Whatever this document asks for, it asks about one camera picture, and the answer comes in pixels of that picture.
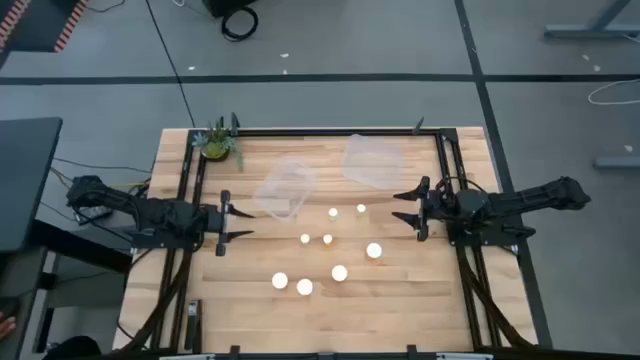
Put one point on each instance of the grey desk foot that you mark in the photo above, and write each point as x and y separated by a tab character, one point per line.
617	162

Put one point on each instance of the small white ball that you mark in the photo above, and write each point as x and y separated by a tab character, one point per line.
305	239

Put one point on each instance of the clear plastic bin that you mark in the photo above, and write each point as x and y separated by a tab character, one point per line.
372	162
285	190

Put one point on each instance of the potted green succulent plant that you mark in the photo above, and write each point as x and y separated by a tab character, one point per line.
216	149

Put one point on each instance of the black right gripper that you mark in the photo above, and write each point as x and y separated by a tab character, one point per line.
426	210

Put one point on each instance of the dark desk top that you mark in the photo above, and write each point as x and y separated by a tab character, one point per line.
25	185

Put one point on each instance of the black box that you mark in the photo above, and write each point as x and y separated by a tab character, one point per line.
225	5

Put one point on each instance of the black aluminium table frame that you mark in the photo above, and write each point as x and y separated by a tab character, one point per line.
325	132

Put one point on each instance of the person's hand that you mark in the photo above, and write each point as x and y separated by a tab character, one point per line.
5	327

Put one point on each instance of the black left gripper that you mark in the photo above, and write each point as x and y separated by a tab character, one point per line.
223	200

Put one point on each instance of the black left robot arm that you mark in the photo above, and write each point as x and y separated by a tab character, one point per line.
150	212

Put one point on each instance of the black rectangular bar device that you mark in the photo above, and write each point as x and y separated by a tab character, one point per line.
192	322

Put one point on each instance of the black rounded object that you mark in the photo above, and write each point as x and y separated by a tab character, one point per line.
70	349

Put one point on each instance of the grey desk leg frame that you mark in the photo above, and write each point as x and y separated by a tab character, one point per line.
575	32

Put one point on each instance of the black mat orange striped edge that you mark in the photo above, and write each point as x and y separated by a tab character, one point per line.
35	25

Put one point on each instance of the black frame clamp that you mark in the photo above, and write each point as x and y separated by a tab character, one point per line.
418	126
234	123
411	350
234	351

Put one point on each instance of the white light strip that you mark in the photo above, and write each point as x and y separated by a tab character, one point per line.
187	356
465	356

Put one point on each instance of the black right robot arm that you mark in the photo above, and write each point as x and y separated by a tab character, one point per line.
530	195

